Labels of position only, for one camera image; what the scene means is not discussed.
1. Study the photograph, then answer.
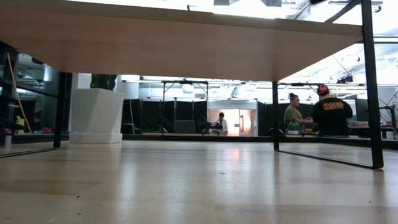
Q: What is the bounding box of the wooden shelf with black legs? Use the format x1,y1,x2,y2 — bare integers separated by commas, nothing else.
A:
0,0,384,169

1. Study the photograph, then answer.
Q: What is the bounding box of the grey chair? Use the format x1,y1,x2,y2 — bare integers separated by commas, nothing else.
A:
173,119,196,134

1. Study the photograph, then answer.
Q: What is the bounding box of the person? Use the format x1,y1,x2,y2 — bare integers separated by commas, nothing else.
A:
215,112,229,136
312,85,354,138
283,92,315,134

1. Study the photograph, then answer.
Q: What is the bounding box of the black room partition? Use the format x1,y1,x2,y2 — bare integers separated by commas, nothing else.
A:
122,98,208,135

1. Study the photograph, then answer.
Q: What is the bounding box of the white hexagonal plant pot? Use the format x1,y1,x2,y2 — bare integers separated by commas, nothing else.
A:
68,88,125,144

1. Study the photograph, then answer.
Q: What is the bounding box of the dark computer monitor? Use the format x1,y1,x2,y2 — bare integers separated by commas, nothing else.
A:
354,98,363,122

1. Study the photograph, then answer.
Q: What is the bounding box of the black gantry frame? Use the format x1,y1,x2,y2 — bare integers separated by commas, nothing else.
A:
161,80,209,134

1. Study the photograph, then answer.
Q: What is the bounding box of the black aluminium table frame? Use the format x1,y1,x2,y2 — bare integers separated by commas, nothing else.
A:
12,133,398,149

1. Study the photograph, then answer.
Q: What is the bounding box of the yellow cable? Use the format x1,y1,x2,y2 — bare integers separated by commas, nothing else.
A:
6,52,32,134

